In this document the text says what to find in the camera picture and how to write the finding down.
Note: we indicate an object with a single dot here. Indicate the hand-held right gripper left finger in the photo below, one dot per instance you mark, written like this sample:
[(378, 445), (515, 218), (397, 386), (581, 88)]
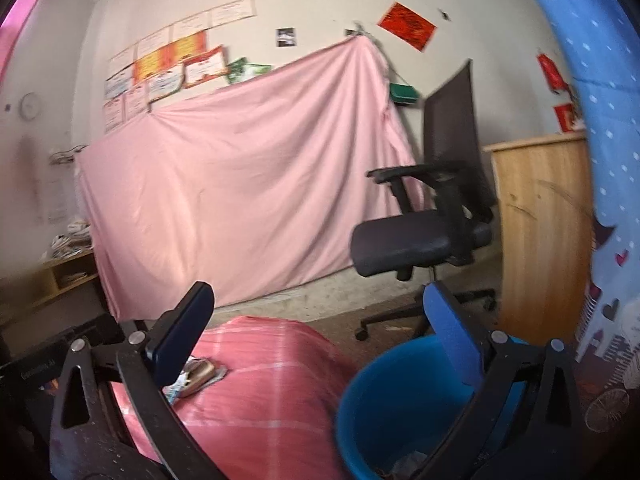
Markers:
[(182, 332)]

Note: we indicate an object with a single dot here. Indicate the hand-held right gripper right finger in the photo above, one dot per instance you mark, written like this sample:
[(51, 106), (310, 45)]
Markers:
[(450, 332)]

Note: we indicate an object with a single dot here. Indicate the green blue snack packet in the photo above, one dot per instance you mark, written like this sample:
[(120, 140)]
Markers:
[(172, 394)]

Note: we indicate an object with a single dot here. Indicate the blue plastic basin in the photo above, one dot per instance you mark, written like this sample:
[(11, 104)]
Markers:
[(390, 400)]

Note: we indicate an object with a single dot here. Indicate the thin booklet stack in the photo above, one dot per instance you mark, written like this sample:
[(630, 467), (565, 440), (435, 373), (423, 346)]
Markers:
[(75, 276)]

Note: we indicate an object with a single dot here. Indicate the wooden shelf desk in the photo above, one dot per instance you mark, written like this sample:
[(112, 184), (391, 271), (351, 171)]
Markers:
[(47, 266)]

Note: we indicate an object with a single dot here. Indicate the pink checked blanket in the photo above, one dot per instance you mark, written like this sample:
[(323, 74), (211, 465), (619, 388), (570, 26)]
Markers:
[(260, 410)]

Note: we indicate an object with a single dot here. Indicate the stack of newspapers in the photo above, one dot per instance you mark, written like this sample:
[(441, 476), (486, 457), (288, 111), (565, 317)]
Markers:
[(70, 240)]

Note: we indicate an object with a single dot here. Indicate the wooden cabinet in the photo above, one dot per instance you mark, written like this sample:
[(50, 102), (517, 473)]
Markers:
[(540, 235)]

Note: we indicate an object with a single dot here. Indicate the pink hanging sheet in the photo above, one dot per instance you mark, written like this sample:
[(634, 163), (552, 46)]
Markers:
[(240, 185)]

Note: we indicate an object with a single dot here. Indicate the black office chair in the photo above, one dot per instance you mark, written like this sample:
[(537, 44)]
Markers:
[(450, 120)]

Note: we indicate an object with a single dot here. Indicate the green pouch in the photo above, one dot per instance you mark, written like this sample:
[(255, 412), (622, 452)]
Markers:
[(404, 93)]

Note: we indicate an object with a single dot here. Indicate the green pictures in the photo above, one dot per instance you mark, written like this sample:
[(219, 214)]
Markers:
[(247, 70)]

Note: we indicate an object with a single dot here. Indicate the red hanging decoration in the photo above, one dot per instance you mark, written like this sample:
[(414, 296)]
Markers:
[(550, 72)]

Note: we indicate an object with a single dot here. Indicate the red paper poster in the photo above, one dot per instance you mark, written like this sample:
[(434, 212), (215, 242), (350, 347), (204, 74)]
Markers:
[(406, 26)]

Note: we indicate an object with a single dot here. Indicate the blue dotted printed curtain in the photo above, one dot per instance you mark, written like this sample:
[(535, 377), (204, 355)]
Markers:
[(600, 60)]

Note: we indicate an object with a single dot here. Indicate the pink curtain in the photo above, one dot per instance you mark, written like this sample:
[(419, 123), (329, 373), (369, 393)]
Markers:
[(20, 25)]

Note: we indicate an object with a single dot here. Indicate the wall calendar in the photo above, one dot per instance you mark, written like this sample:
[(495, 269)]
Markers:
[(57, 200)]

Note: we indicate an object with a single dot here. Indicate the round wall clock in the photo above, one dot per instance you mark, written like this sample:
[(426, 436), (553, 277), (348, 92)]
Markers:
[(30, 105)]

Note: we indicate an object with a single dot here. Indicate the group of wall certificates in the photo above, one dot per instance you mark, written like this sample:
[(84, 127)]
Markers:
[(165, 60)]

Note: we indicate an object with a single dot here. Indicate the small wall photo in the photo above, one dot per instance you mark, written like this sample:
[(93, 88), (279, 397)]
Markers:
[(285, 37)]

